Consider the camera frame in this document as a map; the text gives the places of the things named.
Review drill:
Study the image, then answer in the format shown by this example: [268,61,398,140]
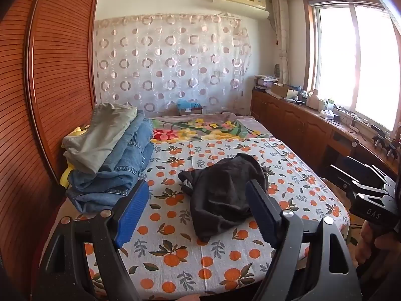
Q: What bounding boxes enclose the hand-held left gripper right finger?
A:
[245,180,360,301]

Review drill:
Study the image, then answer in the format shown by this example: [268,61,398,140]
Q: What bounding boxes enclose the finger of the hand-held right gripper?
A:
[328,157,393,196]

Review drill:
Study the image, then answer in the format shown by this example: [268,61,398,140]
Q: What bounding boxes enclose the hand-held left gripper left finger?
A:
[33,179,151,301]

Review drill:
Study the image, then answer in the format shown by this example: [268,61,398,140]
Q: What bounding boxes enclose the black pants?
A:
[178,153,270,243]

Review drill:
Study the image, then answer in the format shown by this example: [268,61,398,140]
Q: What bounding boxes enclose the folded khaki pants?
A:
[63,102,138,174]

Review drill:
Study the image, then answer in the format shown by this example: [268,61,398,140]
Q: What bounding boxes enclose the person's right hand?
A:
[356,219,401,278]

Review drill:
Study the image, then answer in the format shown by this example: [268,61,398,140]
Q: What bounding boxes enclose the folded blue jeans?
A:
[67,150,148,214]
[100,116,155,176]

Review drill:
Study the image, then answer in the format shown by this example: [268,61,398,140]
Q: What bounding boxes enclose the black stand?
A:
[372,131,399,159]

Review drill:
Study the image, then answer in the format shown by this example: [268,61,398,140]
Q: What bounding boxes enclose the orange print bed sheet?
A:
[41,136,351,299]

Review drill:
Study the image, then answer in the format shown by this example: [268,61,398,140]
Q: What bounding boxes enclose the long wooden cabinet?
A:
[251,87,401,190]

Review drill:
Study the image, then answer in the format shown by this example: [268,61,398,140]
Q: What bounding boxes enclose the white plastic containers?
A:
[305,89,328,112]

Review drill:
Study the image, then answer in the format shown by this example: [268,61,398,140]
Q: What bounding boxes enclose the yellow cloth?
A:
[60,125,92,189]

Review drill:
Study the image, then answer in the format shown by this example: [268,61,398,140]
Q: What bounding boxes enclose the floral blanket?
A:
[150,112,277,145]

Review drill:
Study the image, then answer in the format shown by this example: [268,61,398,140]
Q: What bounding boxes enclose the open cardboard box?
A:
[270,82,300,100]

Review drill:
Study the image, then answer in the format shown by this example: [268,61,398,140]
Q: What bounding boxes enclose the blue bag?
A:
[176,99,200,110]

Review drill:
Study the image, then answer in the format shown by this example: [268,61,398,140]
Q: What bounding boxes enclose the window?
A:
[309,0,401,136]

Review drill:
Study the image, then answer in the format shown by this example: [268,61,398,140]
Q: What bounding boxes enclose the pile of papers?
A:
[254,74,280,90]

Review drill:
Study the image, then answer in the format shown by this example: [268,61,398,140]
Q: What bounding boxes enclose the tied window curtain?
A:
[271,0,291,86]

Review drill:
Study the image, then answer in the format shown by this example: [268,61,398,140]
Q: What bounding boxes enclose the circle patterned sheer curtain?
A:
[94,14,253,117]

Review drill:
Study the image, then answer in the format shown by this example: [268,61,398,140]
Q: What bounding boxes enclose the wall air conditioner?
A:
[212,0,270,19]

